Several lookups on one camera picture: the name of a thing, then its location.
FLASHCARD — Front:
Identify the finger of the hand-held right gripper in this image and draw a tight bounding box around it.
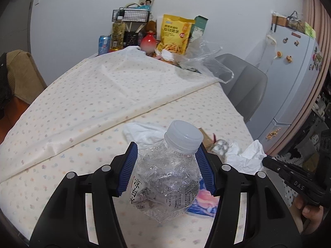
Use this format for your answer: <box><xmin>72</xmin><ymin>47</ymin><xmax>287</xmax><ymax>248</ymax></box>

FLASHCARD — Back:
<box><xmin>262</xmin><ymin>155</ymin><xmax>290</xmax><ymax>182</ymax></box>

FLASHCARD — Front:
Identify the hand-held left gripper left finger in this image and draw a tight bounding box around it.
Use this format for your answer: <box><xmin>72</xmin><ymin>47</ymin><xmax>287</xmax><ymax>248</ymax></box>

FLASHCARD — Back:
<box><xmin>30</xmin><ymin>142</ymin><xmax>139</xmax><ymax>248</ymax></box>

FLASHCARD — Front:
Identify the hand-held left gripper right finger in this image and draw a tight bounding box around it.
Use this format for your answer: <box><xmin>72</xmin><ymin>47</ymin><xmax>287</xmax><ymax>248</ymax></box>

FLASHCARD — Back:
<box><xmin>195</xmin><ymin>145</ymin><xmax>303</xmax><ymax>248</ymax></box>

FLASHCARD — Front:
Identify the crushed clear plastic bottle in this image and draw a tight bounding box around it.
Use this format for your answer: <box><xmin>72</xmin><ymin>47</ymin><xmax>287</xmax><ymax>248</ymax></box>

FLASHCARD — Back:
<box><xmin>128</xmin><ymin>120</ymin><xmax>204</xmax><ymax>224</ymax></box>

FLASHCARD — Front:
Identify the person's right hand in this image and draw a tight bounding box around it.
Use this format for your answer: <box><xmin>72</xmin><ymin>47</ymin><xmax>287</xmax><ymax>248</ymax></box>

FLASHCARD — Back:
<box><xmin>292</xmin><ymin>194</ymin><xmax>324</xmax><ymax>228</ymax></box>

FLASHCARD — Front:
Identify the silver foil wrapper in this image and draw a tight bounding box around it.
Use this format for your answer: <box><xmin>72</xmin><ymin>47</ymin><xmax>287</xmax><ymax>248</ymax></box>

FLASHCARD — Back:
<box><xmin>209</xmin><ymin>139</ymin><xmax>229</xmax><ymax>155</ymax></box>

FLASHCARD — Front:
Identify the blue pink packet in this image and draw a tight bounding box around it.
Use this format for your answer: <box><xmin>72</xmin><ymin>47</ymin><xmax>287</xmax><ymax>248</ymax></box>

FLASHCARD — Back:
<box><xmin>187</xmin><ymin>183</ymin><xmax>221</xmax><ymax>216</ymax></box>

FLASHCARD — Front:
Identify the brown cardboard piece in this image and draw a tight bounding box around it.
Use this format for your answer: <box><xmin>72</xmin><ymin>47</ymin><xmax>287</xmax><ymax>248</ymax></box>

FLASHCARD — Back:
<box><xmin>198</xmin><ymin>127</ymin><xmax>217</xmax><ymax>148</ymax></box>

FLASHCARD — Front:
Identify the dark kitchen shelf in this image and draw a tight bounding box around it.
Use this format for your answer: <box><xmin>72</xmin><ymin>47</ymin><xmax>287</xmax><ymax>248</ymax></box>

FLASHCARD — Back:
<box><xmin>309</xmin><ymin>75</ymin><xmax>331</xmax><ymax>161</ymax></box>

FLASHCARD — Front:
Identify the grey chair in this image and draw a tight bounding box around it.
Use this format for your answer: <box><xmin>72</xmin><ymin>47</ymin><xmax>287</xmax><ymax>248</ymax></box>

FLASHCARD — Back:
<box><xmin>214</xmin><ymin>54</ymin><xmax>268</xmax><ymax>123</ymax></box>

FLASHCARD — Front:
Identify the white fridge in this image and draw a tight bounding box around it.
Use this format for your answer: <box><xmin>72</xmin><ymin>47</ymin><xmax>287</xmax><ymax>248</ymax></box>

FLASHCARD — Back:
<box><xmin>248</xmin><ymin>30</ymin><xmax>325</xmax><ymax>151</ymax></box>

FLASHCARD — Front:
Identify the floral white tablecloth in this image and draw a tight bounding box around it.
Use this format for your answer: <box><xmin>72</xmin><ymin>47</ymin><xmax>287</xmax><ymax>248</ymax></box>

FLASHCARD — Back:
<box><xmin>0</xmin><ymin>46</ymin><xmax>255</xmax><ymax>248</ymax></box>

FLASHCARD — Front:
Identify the clear plastic bag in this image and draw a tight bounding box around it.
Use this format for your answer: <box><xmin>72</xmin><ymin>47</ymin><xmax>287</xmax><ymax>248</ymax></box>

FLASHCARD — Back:
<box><xmin>177</xmin><ymin>37</ymin><xmax>234</xmax><ymax>84</ymax></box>

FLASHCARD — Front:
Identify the small crumpled white paper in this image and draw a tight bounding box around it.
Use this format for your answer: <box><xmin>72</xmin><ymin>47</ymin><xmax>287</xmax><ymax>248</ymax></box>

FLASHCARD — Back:
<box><xmin>155</xmin><ymin>49</ymin><xmax>174</xmax><ymax>62</ymax></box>

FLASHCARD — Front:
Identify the blue drink can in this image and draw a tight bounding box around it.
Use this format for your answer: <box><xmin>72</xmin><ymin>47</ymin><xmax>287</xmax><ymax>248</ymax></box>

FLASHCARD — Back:
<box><xmin>98</xmin><ymin>35</ymin><xmax>112</xmax><ymax>55</ymax></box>

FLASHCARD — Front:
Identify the red white vase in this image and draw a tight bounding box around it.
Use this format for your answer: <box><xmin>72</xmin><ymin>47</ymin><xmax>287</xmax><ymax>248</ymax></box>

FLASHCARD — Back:
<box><xmin>140</xmin><ymin>31</ymin><xmax>157</xmax><ymax>52</ymax></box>

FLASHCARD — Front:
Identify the white hanging bag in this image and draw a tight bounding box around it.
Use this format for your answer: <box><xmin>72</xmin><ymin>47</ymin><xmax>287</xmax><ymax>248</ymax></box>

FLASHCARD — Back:
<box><xmin>265</xmin><ymin>30</ymin><xmax>277</xmax><ymax>47</ymax></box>

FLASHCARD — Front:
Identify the black utensil holder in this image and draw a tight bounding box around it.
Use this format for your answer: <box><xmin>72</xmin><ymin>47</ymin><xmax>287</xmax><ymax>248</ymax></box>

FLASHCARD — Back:
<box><xmin>124</xmin><ymin>31</ymin><xmax>140</xmax><ymax>48</ymax></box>

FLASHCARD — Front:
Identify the yellow oil bottle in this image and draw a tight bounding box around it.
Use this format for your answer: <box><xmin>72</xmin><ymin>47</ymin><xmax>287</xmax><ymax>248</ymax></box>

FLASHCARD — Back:
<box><xmin>110</xmin><ymin>16</ymin><xmax>126</xmax><ymax>51</ymax></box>

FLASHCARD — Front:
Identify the green tissue box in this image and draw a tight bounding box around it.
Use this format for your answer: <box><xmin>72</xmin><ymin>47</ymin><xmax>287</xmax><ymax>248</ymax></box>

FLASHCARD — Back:
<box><xmin>304</xmin><ymin>22</ymin><xmax>317</xmax><ymax>38</ymax></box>

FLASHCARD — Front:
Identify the yellow snack bag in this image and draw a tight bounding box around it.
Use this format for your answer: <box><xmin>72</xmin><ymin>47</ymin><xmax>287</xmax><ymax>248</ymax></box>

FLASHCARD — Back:
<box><xmin>157</xmin><ymin>14</ymin><xmax>196</xmax><ymax>56</ymax></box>

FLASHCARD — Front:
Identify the green carton box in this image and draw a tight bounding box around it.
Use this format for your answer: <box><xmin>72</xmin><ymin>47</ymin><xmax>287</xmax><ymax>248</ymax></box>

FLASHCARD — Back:
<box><xmin>190</xmin><ymin>15</ymin><xmax>209</xmax><ymax>43</ymax></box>

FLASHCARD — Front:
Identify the brown basket with items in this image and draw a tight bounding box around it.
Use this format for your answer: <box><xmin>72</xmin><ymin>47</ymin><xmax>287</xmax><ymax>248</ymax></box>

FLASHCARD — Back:
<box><xmin>271</xmin><ymin>11</ymin><xmax>306</xmax><ymax>30</ymax></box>

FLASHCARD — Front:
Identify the black garment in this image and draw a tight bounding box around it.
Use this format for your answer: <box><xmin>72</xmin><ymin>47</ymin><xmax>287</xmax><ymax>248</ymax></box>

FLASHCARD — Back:
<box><xmin>0</xmin><ymin>53</ymin><xmax>14</xmax><ymax>121</ymax></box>

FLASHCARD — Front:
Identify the brown upholstered chair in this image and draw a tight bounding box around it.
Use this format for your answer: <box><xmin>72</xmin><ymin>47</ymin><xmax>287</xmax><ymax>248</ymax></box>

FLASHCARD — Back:
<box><xmin>0</xmin><ymin>50</ymin><xmax>48</xmax><ymax>104</ymax></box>

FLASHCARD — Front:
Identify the black wire basket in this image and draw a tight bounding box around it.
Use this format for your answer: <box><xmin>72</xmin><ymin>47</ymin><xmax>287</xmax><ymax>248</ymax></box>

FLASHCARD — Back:
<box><xmin>113</xmin><ymin>8</ymin><xmax>152</xmax><ymax>23</ymax></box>

